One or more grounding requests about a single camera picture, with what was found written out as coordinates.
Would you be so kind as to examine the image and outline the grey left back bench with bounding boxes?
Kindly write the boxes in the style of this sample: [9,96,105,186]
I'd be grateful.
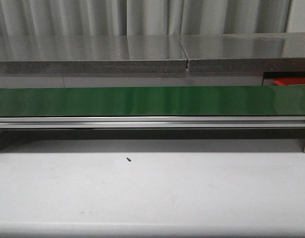
[0,36,187,74]

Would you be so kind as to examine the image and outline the grey bench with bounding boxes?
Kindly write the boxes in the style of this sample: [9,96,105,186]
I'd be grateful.
[180,32,305,73]
[0,36,187,74]

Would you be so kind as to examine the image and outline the green conveyor belt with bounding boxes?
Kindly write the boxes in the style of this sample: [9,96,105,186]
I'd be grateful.
[0,85,305,117]

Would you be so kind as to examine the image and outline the red plastic bin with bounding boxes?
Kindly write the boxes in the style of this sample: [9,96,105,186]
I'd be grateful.
[273,77,305,86]

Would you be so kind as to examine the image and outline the grey right back bench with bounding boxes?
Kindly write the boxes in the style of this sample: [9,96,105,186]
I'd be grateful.
[180,32,305,73]

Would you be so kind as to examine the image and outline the grey pleated curtain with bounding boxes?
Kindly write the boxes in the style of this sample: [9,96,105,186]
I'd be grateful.
[0,0,291,37]

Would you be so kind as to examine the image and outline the aluminium conveyor frame rail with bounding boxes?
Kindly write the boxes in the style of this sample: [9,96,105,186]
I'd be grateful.
[0,116,305,130]

